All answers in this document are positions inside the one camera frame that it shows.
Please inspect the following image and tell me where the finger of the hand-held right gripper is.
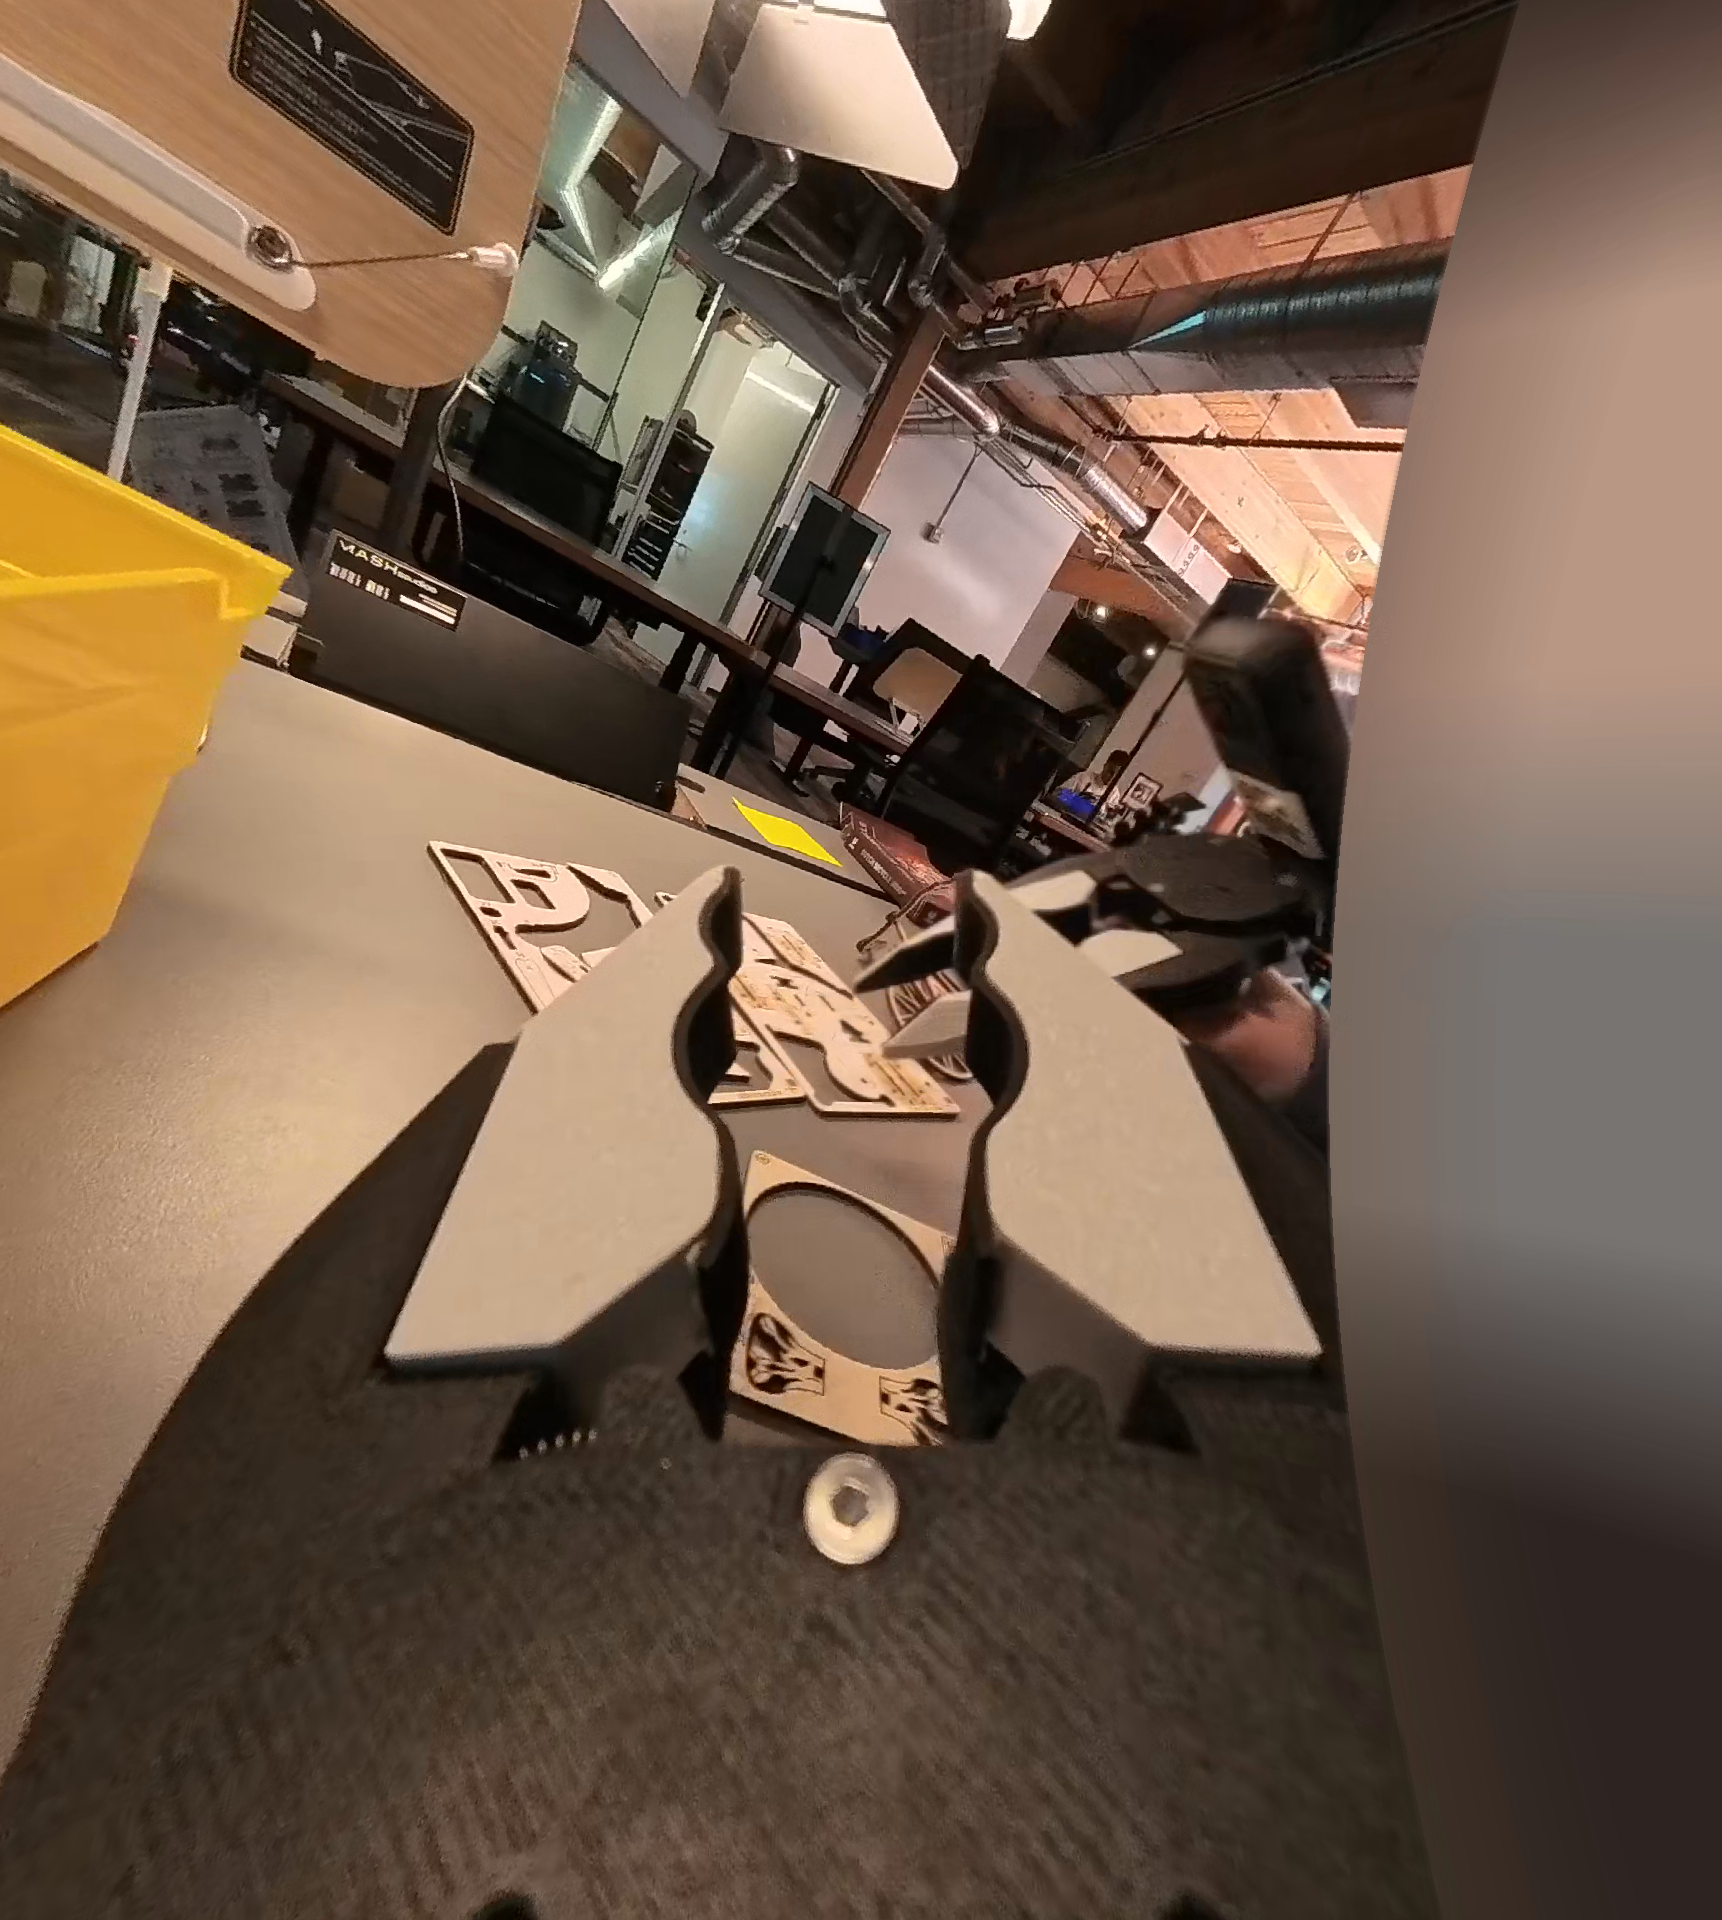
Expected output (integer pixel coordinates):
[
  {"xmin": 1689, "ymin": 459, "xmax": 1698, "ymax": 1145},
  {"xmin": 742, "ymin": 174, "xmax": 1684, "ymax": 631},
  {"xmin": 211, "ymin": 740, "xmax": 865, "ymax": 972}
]
[
  {"xmin": 852, "ymin": 875, "xmax": 1109, "ymax": 995},
  {"xmin": 883, "ymin": 917, "xmax": 1185, "ymax": 1062}
]

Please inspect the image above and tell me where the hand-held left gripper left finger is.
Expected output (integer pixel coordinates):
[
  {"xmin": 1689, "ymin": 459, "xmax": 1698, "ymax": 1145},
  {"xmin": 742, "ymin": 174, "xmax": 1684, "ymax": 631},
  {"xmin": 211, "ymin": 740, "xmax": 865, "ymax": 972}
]
[{"xmin": 384, "ymin": 865, "xmax": 746, "ymax": 1430}]

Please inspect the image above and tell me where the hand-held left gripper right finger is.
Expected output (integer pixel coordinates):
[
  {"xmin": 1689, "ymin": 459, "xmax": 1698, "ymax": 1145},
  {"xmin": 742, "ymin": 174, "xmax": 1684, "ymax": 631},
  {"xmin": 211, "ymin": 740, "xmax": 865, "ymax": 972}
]
[{"xmin": 946, "ymin": 870, "xmax": 1325, "ymax": 1437}]

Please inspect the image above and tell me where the wooden bicycle model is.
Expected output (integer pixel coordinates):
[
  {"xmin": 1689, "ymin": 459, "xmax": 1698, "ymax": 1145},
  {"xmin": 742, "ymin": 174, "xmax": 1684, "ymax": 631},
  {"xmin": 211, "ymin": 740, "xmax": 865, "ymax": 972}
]
[{"xmin": 858, "ymin": 882, "xmax": 988, "ymax": 1085}]

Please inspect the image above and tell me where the laser-cut wooden parts sheet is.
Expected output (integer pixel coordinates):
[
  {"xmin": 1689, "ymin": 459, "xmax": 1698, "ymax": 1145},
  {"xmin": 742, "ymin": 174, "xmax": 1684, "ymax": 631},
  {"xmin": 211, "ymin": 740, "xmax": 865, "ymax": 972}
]
[
  {"xmin": 726, "ymin": 1149, "xmax": 957, "ymax": 1451},
  {"xmin": 707, "ymin": 906, "xmax": 965, "ymax": 1124},
  {"xmin": 424, "ymin": 837, "xmax": 684, "ymax": 1018}
]

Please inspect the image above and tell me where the dark model kit box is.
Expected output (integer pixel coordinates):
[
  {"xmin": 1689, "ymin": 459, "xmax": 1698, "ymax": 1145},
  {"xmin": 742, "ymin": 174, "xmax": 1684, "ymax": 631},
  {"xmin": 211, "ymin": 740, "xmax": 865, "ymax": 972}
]
[{"xmin": 837, "ymin": 801, "xmax": 957, "ymax": 906}]

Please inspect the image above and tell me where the person's right hand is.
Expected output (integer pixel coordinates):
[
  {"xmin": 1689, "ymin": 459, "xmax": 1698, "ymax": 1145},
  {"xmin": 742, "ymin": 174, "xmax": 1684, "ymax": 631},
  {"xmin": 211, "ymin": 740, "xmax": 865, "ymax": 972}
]
[{"xmin": 1175, "ymin": 984, "xmax": 1327, "ymax": 1113}]

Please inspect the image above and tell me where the yellow sticky note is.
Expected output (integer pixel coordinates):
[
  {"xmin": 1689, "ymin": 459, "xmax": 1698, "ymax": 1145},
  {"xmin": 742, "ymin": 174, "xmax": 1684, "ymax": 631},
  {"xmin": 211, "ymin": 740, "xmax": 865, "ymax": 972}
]
[{"xmin": 733, "ymin": 800, "xmax": 847, "ymax": 870}]

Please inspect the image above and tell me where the black mesh office chair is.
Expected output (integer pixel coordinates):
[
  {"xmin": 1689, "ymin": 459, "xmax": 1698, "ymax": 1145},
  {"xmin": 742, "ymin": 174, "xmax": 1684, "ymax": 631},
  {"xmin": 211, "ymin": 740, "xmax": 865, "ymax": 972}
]
[{"xmin": 872, "ymin": 657, "xmax": 1081, "ymax": 882}]

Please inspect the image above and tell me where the screen on floor stand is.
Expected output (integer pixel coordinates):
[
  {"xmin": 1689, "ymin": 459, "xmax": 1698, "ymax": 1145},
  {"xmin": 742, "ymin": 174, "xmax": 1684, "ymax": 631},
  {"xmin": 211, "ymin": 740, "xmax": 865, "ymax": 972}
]
[{"xmin": 751, "ymin": 480, "xmax": 895, "ymax": 710}]

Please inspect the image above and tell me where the long dark office table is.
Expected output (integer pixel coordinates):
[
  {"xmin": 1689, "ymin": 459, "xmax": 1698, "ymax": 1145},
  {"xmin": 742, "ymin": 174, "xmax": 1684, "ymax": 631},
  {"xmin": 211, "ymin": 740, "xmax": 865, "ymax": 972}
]
[{"xmin": 259, "ymin": 375, "xmax": 806, "ymax": 784}]

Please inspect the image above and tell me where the black box with white label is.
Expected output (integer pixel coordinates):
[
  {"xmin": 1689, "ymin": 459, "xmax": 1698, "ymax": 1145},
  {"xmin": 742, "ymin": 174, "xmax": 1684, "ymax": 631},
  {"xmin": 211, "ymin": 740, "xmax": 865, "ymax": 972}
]
[{"xmin": 304, "ymin": 526, "xmax": 696, "ymax": 812}]

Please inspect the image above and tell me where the yellow plastic bin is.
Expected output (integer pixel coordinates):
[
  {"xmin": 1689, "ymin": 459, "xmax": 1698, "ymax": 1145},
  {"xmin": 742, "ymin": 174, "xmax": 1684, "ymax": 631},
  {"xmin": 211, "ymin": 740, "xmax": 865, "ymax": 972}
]
[{"xmin": 0, "ymin": 375, "xmax": 294, "ymax": 1078}]

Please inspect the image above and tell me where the printed paper poster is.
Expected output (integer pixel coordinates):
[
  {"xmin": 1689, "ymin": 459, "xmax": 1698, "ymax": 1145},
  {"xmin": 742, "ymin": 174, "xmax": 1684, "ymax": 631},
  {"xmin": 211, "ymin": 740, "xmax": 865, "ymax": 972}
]
[{"xmin": 139, "ymin": 406, "xmax": 296, "ymax": 582}]

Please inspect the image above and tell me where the wooden panel with black label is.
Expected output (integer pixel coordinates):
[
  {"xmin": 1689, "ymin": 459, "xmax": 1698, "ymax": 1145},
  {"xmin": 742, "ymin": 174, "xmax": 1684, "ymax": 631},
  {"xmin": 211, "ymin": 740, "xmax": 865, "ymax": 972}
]
[{"xmin": 0, "ymin": 0, "xmax": 587, "ymax": 394}]

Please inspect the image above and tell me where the white stand frame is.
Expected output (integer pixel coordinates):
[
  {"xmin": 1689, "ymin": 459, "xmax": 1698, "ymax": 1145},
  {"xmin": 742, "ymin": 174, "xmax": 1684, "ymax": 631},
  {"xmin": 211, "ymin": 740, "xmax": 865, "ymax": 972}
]
[{"xmin": 0, "ymin": 28, "xmax": 320, "ymax": 485}]

